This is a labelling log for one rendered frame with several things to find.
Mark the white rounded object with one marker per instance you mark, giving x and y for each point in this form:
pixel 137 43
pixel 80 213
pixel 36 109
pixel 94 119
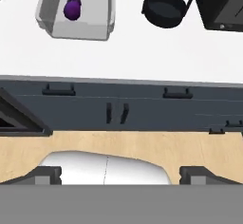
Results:
pixel 104 169

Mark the dark grey cupboard door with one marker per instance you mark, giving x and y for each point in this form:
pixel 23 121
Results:
pixel 164 115
pixel 72 112

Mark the purple eggplant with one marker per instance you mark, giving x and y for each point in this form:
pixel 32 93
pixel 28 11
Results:
pixel 72 9

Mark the dark grey drawer front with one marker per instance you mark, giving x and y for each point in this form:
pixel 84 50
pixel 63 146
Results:
pixel 215 94
pixel 91 89

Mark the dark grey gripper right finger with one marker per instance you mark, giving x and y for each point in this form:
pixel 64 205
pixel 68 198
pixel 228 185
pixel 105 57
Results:
pixel 193 174

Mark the black countertop appliance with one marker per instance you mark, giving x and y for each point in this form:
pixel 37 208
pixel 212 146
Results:
pixel 221 3

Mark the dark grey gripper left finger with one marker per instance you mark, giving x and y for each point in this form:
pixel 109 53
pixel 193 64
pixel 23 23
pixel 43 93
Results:
pixel 47 174

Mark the dark grey open door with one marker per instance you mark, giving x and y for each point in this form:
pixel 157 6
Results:
pixel 19 120

